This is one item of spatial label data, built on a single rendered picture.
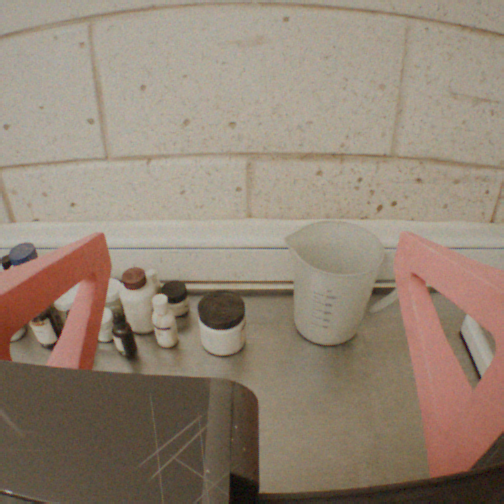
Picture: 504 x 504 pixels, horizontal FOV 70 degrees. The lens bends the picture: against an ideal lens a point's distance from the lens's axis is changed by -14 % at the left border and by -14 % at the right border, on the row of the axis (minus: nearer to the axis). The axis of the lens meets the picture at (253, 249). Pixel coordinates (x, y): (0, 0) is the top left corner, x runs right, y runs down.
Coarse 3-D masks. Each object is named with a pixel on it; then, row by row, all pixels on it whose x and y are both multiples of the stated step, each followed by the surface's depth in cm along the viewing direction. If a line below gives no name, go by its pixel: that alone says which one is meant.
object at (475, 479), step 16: (496, 464) 4; (416, 480) 4; (432, 480) 4; (448, 480) 4; (464, 480) 4; (480, 480) 4; (496, 480) 4; (0, 496) 3; (240, 496) 4; (256, 496) 4; (272, 496) 4; (288, 496) 4; (304, 496) 4; (320, 496) 4; (336, 496) 4; (352, 496) 4; (368, 496) 4; (384, 496) 4; (400, 496) 4; (416, 496) 4; (432, 496) 4; (448, 496) 4; (464, 496) 4; (480, 496) 4; (496, 496) 4
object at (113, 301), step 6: (114, 282) 64; (108, 288) 63; (114, 288) 63; (108, 294) 62; (114, 294) 62; (108, 300) 62; (114, 300) 63; (120, 300) 64; (108, 306) 63; (114, 306) 63; (120, 306) 64; (114, 312) 64; (120, 312) 65
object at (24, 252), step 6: (18, 246) 59; (24, 246) 59; (30, 246) 59; (12, 252) 58; (18, 252) 58; (24, 252) 58; (30, 252) 58; (36, 252) 60; (12, 258) 57; (18, 258) 57; (24, 258) 57; (30, 258) 58; (36, 258) 59; (12, 264) 58; (18, 264) 57; (54, 312) 64
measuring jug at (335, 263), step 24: (288, 240) 58; (312, 240) 62; (336, 240) 63; (360, 240) 61; (312, 264) 64; (336, 264) 65; (360, 264) 62; (312, 288) 54; (336, 288) 53; (360, 288) 53; (312, 312) 57; (336, 312) 56; (360, 312) 58; (312, 336) 60; (336, 336) 59
